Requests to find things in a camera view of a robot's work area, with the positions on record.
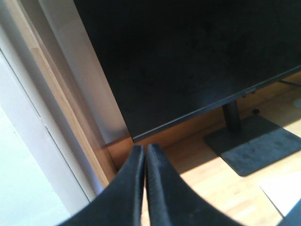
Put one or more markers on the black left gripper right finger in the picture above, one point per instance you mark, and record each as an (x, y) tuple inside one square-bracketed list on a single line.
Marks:
[(171, 202)]

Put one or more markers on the black computer monitor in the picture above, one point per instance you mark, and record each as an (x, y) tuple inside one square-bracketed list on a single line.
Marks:
[(169, 60)]

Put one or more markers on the white paper stack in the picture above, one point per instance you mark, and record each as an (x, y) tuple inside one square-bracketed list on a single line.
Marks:
[(283, 192)]

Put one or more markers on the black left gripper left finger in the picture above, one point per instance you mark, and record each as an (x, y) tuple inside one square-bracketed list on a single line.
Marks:
[(120, 203)]

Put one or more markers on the black monitor stand base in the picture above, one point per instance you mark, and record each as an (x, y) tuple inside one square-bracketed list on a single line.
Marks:
[(250, 144)]

